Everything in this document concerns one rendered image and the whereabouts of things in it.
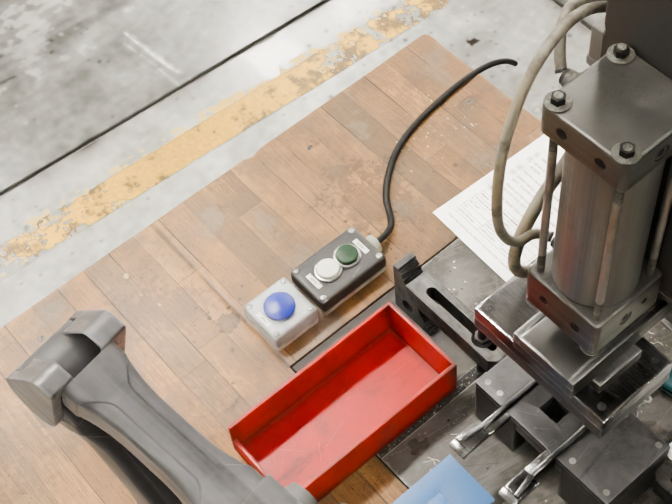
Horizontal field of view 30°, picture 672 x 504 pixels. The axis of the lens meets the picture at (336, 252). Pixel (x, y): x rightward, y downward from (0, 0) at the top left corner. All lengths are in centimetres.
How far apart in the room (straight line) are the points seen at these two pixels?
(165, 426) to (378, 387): 49
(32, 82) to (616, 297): 225
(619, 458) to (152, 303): 62
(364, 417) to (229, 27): 183
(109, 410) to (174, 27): 220
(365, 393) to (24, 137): 172
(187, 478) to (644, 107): 48
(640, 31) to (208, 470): 50
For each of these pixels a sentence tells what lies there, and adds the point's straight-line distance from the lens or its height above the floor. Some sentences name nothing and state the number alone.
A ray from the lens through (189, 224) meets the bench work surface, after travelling 169.
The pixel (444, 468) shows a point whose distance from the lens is 138.
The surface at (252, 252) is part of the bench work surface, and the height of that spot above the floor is 90.
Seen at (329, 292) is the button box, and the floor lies 93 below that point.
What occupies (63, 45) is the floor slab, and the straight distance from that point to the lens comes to 326.
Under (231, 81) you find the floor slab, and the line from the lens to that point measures 307.
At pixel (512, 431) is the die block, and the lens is 145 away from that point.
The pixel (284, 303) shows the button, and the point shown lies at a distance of 156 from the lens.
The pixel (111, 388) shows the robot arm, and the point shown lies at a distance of 110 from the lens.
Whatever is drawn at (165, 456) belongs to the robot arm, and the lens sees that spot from 109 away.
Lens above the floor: 225
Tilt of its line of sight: 56 degrees down
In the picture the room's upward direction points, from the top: 8 degrees counter-clockwise
